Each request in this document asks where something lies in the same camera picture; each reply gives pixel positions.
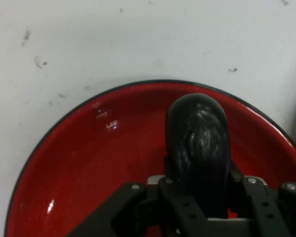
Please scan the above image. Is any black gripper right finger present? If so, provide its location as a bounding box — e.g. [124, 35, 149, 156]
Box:
[229, 161, 296, 237]

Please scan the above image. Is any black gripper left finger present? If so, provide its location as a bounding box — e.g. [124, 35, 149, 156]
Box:
[69, 177, 208, 237]

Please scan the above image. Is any red plate with black rim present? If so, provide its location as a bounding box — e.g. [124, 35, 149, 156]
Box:
[3, 79, 296, 237]

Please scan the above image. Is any purple eggplant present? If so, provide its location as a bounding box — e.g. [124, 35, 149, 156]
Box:
[165, 93, 230, 219]

